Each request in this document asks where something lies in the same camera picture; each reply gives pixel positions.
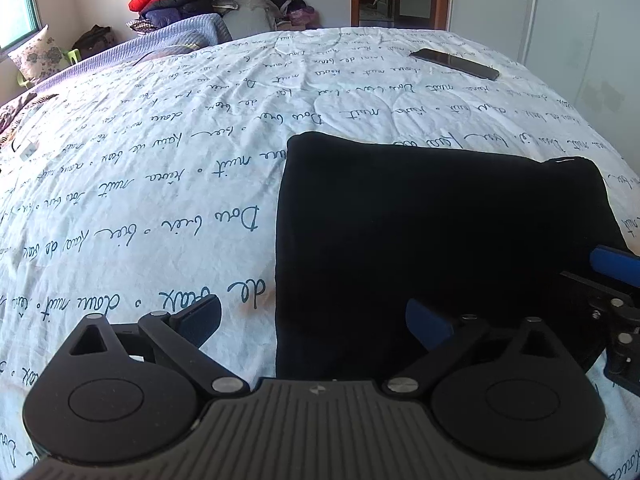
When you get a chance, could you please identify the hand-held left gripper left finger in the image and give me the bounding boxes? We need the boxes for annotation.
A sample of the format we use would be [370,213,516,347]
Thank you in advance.
[70,294,251,397]

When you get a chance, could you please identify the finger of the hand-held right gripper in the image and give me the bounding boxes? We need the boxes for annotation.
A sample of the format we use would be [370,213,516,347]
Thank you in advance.
[587,297,640,392]
[560,245,640,311]

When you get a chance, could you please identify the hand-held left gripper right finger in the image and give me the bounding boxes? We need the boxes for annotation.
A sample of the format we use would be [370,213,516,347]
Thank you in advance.
[382,299,568,396]

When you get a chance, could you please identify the black pants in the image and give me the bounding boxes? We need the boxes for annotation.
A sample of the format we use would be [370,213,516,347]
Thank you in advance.
[275,131,631,381]

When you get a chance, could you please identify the white printed quilt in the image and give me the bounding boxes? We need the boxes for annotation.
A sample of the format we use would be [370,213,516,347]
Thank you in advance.
[0,27,640,480]

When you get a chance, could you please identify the white sliding wardrobe door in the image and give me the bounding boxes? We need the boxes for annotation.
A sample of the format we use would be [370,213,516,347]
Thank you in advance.
[447,0,640,161]

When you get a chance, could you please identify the black smartphone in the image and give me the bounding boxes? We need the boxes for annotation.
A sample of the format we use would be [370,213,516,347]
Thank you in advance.
[409,48,501,82]

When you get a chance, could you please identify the blue knitted blanket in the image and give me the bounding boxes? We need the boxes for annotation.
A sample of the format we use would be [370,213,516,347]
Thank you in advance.
[30,14,233,96]

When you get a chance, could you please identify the dark brown bag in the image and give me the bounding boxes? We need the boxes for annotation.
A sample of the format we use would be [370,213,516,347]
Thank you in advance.
[72,25,114,59]

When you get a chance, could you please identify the dark navy jacket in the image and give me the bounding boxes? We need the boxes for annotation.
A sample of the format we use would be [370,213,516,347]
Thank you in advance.
[140,0,222,29]

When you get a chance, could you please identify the floral pillow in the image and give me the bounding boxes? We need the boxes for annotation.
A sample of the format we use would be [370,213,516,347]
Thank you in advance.
[7,25,68,82]

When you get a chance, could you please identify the purple cloth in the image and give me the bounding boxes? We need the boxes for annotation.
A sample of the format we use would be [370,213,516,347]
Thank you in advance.
[287,6,317,29]

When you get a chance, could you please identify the window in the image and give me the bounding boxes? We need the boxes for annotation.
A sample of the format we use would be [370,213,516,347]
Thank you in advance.
[0,0,43,50]

